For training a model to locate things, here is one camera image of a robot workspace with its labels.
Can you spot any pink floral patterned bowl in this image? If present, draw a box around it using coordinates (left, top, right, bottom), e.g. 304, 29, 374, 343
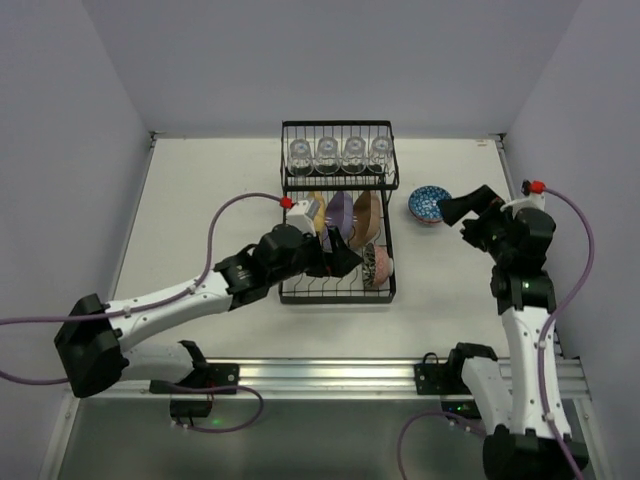
372, 245, 394, 287

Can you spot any yellow square panda plate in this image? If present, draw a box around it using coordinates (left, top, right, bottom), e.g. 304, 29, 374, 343
307, 191, 326, 236

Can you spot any purple square plate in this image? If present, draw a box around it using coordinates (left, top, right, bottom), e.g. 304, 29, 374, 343
325, 191, 354, 243

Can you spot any blue patterned bowl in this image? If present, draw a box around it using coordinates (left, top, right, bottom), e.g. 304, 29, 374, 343
408, 185, 452, 225

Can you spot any black white leaf bowl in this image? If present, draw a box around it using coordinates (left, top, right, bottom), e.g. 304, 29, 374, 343
362, 243, 377, 289

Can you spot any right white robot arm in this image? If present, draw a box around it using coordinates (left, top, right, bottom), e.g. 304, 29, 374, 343
437, 182, 589, 479

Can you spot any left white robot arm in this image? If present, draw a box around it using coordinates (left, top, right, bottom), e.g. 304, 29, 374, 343
54, 224, 363, 398

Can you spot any brown square plate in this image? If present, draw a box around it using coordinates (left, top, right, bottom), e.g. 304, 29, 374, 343
349, 190, 381, 249

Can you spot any clear drinking glass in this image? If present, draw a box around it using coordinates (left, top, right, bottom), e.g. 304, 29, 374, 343
287, 138, 314, 177
368, 136, 393, 174
314, 136, 340, 175
342, 136, 367, 175

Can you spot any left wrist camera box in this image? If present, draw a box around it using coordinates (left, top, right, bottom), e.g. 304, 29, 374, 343
285, 200, 317, 236

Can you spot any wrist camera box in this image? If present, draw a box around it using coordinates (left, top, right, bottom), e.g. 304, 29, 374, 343
500, 180, 546, 217
285, 200, 317, 236

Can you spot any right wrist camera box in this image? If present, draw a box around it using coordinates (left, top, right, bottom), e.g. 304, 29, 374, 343
500, 180, 546, 217

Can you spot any black wire dish rack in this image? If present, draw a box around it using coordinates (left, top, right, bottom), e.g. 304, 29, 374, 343
279, 120, 399, 305

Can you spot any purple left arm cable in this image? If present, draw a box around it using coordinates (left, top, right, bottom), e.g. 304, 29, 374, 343
0, 192, 294, 386

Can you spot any aluminium mounting rail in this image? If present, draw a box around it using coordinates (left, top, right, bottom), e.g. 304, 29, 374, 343
78, 358, 590, 400

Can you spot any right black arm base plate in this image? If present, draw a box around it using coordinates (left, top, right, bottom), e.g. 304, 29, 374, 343
413, 352, 469, 396

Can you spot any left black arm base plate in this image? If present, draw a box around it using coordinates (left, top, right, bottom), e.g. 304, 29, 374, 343
149, 362, 240, 395

